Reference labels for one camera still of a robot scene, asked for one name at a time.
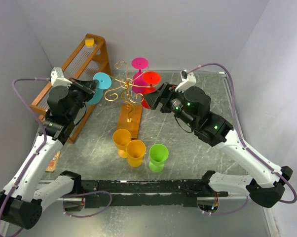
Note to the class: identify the orange wine glass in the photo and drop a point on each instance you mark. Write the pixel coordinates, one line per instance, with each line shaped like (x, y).
(136, 150)
(121, 138)

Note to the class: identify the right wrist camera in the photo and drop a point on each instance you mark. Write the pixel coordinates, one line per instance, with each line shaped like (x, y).
(188, 80)

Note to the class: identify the orange wine glass front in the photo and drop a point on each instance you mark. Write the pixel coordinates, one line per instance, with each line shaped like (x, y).
(136, 150)

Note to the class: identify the red wine glass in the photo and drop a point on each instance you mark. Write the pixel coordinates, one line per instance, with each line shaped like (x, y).
(153, 79)

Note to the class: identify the wooden rack shelf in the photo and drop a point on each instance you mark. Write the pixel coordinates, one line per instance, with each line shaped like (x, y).
(82, 64)

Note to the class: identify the pink wine glass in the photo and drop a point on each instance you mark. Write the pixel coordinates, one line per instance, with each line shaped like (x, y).
(141, 64)

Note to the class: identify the yellow block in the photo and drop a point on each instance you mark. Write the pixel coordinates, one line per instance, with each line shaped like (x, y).
(89, 43)

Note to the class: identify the orange picture card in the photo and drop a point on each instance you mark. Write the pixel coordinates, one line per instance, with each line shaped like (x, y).
(52, 165)

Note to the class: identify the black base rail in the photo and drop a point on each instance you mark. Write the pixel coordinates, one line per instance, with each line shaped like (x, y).
(184, 192)

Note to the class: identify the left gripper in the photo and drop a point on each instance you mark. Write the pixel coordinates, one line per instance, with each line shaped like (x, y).
(88, 86)

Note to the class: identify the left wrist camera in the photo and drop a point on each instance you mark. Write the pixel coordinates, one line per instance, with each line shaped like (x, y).
(57, 78)

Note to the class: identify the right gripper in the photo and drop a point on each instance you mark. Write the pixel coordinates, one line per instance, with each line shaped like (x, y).
(167, 91)

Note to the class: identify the gold wire glass rack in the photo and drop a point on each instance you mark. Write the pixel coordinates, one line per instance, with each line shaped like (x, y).
(132, 105)

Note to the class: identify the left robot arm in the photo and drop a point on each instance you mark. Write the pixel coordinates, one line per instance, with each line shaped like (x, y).
(21, 203)

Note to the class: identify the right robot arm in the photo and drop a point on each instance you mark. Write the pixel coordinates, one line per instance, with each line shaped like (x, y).
(265, 182)

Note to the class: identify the blue wine glass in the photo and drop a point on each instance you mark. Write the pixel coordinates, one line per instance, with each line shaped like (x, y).
(104, 82)

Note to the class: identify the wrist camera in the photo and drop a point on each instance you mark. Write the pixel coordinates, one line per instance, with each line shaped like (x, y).
(57, 78)
(188, 80)

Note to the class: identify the green wine glass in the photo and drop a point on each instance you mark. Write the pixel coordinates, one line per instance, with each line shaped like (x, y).
(158, 155)

